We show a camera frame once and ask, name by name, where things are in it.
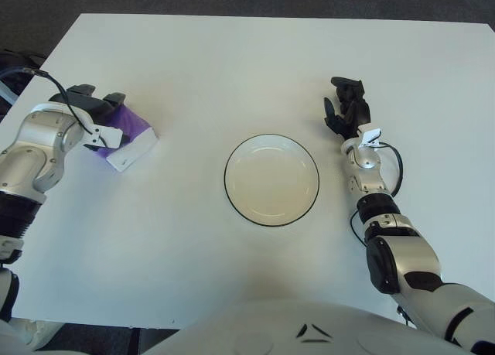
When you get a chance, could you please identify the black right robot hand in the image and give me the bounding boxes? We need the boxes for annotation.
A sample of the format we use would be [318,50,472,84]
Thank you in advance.
[323,76,373,142]

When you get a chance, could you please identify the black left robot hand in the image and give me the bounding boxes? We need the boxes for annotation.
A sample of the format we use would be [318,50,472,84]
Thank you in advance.
[49,83,127,128]

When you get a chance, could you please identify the purple white tissue pack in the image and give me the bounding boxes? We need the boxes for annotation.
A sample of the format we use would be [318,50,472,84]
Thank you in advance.
[83,105,160,173]

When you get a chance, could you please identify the white plate black rim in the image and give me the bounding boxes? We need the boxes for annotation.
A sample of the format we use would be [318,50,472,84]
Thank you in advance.
[223,134,321,227]

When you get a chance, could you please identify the black bag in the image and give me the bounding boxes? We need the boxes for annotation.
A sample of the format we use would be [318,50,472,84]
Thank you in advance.
[0,51,50,112]

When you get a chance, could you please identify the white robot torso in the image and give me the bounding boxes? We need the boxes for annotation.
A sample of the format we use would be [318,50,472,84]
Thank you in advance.
[141,296,479,355]

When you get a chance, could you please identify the right wrist white bracket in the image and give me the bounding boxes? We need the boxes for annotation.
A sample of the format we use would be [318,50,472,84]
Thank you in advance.
[357,126,384,148]

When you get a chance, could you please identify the wrist white bracket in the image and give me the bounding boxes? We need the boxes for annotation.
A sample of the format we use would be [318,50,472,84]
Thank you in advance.
[87,125,123,150]
[357,126,384,148]

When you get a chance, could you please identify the left wrist white bracket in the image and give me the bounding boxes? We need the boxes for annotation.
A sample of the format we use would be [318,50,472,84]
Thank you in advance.
[87,125,123,150]

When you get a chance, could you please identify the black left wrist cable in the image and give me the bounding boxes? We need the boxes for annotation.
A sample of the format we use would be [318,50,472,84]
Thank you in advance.
[0,67,101,147]

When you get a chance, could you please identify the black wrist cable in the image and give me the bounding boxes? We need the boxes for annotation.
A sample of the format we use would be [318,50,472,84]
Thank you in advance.
[378,142,405,196]
[0,67,101,147]

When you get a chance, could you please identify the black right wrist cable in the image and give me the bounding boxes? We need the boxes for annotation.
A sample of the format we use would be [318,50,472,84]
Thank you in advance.
[378,142,405,196]

